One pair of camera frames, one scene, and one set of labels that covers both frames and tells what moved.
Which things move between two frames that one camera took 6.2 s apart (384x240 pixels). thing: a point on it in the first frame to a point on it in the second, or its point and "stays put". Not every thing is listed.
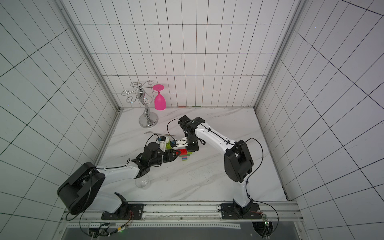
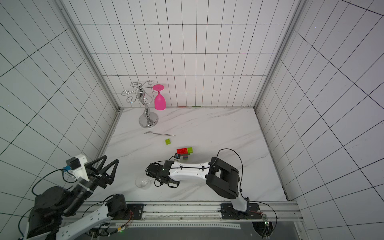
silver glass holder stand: (148, 119) stays put
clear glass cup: (143, 182) stays put
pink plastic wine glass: (160, 103) stays put
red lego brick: (183, 152) stays put
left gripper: (170, 156) to (107, 178)
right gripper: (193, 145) to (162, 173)
